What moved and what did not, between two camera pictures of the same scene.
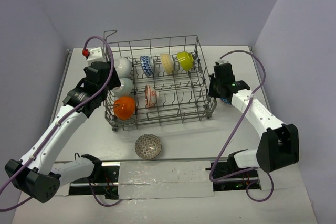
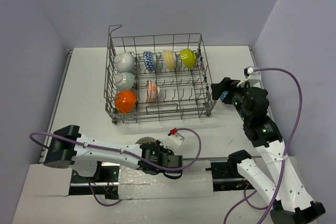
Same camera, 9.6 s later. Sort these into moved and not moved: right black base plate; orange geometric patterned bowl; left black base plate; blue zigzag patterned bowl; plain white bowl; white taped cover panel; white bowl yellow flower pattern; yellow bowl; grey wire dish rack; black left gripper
Moved: black left gripper; blue zigzag patterned bowl; yellow bowl; white bowl yellow flower pattern; orange geometric patterned bowl; plain white bowl
Not moved: right black base plate; left black base plate; grey wire dish rack; white taped cover panel
